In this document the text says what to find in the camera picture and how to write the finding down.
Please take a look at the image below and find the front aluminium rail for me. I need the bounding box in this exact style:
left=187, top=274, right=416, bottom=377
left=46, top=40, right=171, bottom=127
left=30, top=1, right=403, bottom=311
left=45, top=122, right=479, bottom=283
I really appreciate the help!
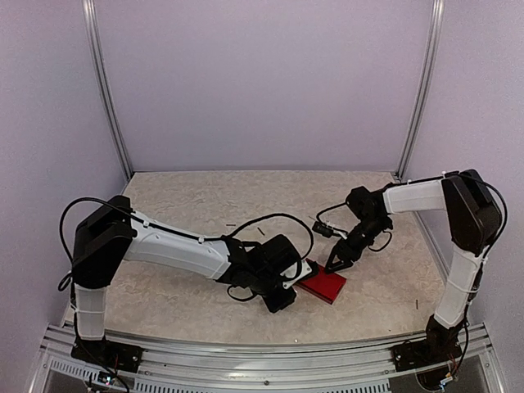
left=23, top=323, right=509, bottom=392

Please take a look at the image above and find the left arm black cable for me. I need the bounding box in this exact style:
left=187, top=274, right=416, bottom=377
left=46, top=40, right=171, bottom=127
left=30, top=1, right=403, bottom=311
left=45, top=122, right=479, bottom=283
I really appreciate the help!
left=56, top=196, right=315, bottom=304

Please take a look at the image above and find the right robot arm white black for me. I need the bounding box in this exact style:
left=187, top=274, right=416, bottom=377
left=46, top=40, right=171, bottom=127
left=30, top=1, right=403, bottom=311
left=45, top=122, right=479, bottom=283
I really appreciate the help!
left=325, top=169, right=506, bottom=330

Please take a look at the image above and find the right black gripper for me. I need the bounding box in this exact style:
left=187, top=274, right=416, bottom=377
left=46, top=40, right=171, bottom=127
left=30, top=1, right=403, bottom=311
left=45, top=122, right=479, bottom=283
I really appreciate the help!
left=324, top=217, right=388, bottom=273

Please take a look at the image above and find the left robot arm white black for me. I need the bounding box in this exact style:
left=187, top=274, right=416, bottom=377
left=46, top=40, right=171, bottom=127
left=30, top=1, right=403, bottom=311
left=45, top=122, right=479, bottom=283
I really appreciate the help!
left=71, top=195, right=307, bottom=364

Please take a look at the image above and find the right aluminium frame post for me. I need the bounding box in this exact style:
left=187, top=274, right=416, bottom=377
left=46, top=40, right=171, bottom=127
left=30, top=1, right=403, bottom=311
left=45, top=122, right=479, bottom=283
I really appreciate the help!
left=395, top=0, right=445, bottom=181

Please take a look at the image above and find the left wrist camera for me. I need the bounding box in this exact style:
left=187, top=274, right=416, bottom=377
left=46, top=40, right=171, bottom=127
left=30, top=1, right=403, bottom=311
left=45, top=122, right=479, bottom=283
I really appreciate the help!
left=281, top=259, right=319, bottom=289

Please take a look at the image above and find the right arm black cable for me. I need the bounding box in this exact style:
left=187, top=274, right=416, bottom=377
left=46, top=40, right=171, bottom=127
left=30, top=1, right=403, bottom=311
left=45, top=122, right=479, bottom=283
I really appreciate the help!
left=315, top=169, right=509, bottom=369

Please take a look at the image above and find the aluminium frame post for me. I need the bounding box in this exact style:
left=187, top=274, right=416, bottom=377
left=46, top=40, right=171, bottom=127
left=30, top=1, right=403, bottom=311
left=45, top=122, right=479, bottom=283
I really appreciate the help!
left=81, top=0, right=134, bottom=183
left=395, top=0, right=445, bottom=181

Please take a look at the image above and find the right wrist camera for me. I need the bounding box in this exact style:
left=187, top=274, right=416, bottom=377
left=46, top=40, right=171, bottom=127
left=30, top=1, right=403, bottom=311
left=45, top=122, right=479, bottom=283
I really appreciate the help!
left=312, top=221, right=349, bottom=239

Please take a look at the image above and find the red paper box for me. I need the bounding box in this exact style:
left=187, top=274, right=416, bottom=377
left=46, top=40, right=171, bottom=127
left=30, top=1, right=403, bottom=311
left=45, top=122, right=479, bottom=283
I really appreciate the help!
left=295, top=259, right=347, bottom=305

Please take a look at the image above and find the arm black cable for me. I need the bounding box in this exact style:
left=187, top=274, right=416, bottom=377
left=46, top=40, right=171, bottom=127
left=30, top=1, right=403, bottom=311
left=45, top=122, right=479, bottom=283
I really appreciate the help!
left=315, top=169, right=509, bottom=369
left=56, top=196, right=315, bottom=304

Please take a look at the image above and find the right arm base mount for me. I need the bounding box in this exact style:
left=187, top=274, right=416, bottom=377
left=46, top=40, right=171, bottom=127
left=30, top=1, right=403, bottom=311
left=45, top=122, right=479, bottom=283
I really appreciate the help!
left=391, top=340, right=463, bottom=372

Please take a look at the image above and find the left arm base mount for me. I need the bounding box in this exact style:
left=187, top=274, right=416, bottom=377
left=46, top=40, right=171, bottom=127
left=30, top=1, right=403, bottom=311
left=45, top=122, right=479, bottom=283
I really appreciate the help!
left=71, top=340, right=144, bottom=373

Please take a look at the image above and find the left aluminium frame post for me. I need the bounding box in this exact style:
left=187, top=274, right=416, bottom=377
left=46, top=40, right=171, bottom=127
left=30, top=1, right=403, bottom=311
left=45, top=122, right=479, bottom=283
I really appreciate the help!
left=81, top=0, right=134, bottom=183

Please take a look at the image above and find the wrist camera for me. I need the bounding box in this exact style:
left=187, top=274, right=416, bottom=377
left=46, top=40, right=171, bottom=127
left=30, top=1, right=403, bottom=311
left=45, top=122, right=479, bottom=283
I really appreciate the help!
left=312, top=221, right=349, bottom=239
left=281, top=259, right=319, bottom=289

